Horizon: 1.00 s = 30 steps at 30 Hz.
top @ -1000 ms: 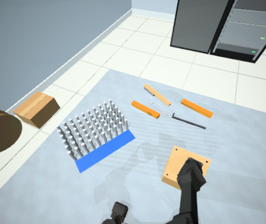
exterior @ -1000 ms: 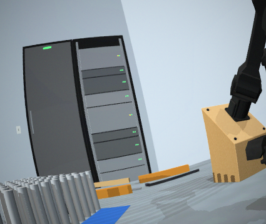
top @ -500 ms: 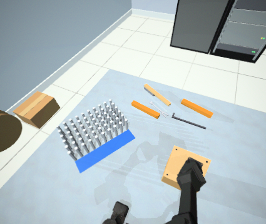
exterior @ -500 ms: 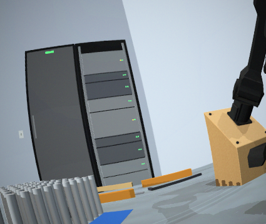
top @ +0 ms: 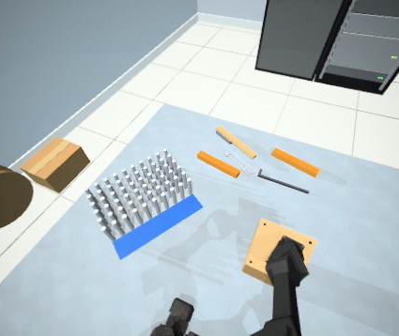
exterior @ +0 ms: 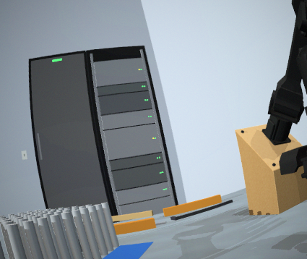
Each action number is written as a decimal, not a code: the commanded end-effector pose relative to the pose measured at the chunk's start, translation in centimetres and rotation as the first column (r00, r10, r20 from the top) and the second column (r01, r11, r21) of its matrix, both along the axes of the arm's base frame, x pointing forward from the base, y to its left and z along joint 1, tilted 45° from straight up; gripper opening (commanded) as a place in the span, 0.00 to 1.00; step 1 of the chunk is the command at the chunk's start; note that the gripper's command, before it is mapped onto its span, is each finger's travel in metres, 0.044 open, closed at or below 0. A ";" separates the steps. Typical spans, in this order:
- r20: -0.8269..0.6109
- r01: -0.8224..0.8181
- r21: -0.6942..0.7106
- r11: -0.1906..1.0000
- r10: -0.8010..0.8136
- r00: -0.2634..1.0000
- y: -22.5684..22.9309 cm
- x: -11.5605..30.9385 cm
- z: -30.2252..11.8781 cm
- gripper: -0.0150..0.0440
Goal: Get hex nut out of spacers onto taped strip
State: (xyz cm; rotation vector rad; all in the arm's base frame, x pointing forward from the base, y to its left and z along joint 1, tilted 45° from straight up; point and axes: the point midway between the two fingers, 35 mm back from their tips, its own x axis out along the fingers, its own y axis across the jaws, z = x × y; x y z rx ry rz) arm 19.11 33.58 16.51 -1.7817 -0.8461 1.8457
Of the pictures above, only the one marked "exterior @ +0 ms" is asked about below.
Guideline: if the orange flat bar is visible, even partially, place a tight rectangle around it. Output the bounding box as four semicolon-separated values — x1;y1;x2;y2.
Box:
163;195;222;216
114;217;157;235

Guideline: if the tan flat bar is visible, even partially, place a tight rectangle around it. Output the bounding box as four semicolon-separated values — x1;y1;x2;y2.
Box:
111;211;154;222

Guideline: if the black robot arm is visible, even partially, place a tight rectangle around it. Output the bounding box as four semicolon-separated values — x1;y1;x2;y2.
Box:
262;0;307;145

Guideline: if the black flat bar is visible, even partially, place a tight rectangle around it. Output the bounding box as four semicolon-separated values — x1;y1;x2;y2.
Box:
170;200;233;221

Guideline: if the blue tape strip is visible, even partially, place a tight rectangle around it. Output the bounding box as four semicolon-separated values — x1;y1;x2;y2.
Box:
103;242;153;259

